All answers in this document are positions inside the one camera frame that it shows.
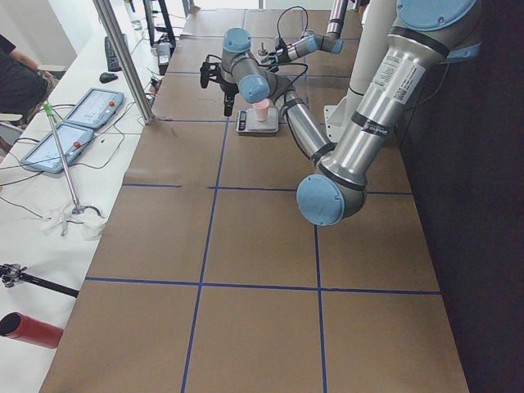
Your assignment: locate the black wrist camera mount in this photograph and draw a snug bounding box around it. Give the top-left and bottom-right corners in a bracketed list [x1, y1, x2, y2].
[200, 56, 221, 89]

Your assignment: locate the upper blue teach pendant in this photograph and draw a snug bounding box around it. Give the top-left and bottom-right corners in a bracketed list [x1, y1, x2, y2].
[63, 88, 124, 130]

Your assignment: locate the black computer mouse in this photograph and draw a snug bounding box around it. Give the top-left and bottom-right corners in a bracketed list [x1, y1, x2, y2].
[99, 72, 118, 84]

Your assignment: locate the red cylinder tube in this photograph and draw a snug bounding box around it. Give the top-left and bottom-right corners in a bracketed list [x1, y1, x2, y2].
[1, 312, 63, 349]

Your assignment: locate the white camera pillar with base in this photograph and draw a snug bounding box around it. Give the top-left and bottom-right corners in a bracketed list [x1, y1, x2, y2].
[323, 0, 396, 142]

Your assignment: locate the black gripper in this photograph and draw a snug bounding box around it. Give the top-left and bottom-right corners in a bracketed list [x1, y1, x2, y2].
[219, 78, 237, 116]
[271, 46, 288, 64]

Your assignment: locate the white crumpled tissue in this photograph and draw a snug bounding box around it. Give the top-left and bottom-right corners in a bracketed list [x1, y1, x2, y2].
[41, 205, 106, 241]

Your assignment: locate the green-handled reacher grabber tool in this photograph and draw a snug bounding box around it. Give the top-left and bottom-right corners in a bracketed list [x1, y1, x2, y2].
[43, 102, 85, 213]

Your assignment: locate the aluminium frame post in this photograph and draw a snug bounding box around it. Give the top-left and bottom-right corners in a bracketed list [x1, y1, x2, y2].
[93, 0, 154, 124]

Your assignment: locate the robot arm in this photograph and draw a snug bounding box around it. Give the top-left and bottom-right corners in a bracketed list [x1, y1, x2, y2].
[267, 0, 349, 65]
[217, 1, 481, 226]

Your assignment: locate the clear glass sauce bottle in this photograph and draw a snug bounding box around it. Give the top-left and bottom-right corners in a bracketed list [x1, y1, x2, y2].
[257, 42, 269, 65]

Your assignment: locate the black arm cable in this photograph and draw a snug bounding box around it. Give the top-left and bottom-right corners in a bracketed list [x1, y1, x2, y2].
[274, 5, 309, 52]
[268, 63, 309, 108]

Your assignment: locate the black tripod leg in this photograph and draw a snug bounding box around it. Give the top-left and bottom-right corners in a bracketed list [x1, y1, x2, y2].
[1, 264, 79, 298]

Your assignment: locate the silver digital kitchen scale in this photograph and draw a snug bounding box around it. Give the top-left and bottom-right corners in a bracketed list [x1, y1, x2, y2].
[234, 108, 278, 134]

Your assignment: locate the black keyboard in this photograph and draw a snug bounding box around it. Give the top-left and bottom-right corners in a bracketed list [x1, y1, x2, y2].
[104, 37, 121, 72]

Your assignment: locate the pink paper cup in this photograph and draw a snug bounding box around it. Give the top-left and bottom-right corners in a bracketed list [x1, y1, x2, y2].
[252, 98, 271, 122]

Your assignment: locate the blue teach pendant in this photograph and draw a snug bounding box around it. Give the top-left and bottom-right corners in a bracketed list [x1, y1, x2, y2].
[63, 88, 124, 130]
[20, 124, 95, 176]

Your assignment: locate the lower blue teach pendant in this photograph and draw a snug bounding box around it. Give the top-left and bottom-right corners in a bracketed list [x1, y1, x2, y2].
[20, 124, 95, 176]

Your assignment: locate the seated person in black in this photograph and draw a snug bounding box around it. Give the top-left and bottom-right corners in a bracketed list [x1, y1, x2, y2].
[1, 35, 59, 125]

